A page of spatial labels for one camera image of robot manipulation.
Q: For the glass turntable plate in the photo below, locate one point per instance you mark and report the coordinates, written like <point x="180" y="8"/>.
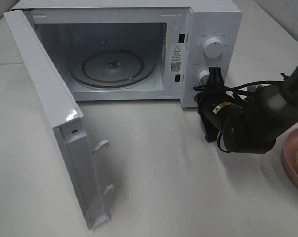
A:
<point x="112" y="68"/>

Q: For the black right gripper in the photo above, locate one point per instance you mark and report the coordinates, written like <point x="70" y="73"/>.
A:
<point x="214" y="105"/>

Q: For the white microwave door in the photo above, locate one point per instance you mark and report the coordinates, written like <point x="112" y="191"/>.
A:
<point x="65" y="119"/>

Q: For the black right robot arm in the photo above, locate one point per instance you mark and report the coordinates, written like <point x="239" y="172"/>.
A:
<point x="247" y="118"/>

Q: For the warning label sticker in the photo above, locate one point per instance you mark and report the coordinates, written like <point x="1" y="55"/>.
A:
<point x="176" y="58"/>

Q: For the white timer knob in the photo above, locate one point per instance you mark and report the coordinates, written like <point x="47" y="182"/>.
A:
<point x="203" y="77"/>

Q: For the white microwave oven body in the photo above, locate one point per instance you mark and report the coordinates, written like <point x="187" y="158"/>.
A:
<point x="68" y="27"/>

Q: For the white power knob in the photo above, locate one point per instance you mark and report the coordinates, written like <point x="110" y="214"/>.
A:
<point x="213" y="47"/>

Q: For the pink plate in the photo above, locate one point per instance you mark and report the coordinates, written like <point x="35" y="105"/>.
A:
<point x="288" y="156"/>

